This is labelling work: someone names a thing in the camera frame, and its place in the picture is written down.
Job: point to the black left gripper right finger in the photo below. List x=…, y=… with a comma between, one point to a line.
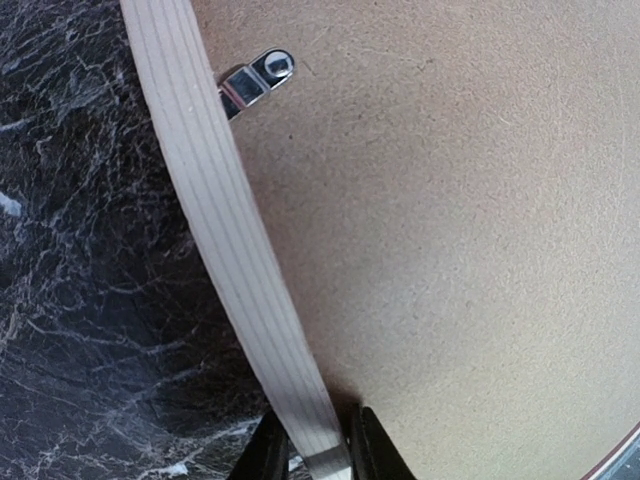
x=373, y=454

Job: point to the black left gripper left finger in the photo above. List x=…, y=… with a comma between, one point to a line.
x=266, y=455

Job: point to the brown cardboard backing board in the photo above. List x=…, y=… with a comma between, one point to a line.
x=452, y=191

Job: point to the silver metal turn clip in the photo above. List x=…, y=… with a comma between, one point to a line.
x=248, y=83

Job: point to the light wooden picture frame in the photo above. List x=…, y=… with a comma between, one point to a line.
x=214, y=193

